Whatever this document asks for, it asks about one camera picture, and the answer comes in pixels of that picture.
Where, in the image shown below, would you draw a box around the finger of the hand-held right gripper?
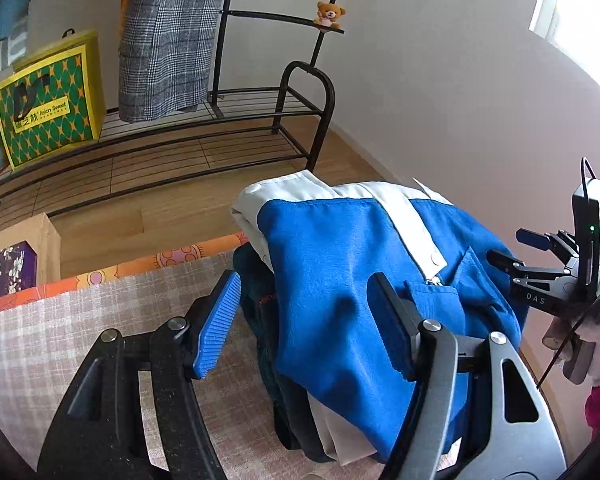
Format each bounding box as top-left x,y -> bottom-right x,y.
486,249 -> 528,275
516,227 -> 578,266

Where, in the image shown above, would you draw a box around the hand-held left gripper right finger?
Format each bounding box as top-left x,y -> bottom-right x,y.
367,272 -> 568,480

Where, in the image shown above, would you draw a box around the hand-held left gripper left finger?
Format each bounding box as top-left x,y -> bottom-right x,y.
36,269 -> 243,480

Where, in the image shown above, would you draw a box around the white and blue jacket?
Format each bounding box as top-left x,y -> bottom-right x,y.
230,170 -> 531,467

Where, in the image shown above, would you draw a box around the folded dark blue clothes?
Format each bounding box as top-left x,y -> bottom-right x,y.
231,242 -> 341,463

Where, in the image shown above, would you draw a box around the black metal clothes rack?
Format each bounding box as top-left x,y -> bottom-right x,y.
0,0 -> 351,241

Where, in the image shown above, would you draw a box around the orange patterned sheet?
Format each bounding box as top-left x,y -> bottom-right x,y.
0,232 -> 251,318

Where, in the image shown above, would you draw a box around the cardboard box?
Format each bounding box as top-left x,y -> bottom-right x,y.
0,212 -> 62,303

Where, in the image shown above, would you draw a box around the pink checked blanket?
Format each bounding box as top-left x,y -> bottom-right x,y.
0,247 -> 381,480

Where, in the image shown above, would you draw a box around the purple floral box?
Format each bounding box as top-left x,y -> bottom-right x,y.
0,240 -> 39,303

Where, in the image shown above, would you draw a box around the window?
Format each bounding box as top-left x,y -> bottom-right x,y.
529,0 -> 600,106

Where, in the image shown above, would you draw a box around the yellow and green bag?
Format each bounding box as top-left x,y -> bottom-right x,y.
0,29 -> 106,171

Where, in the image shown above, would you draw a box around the grey plaid coat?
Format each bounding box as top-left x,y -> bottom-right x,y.
117,0 -> 233,123

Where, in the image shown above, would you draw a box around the small teddy bear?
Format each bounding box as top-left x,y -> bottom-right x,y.
313,1 -> 347,31

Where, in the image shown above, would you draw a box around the green striped white cloth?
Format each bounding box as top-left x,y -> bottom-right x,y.
0,20 -> 31,83

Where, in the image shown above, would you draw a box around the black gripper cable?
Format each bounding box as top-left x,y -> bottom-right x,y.
536,156 -> 600,392

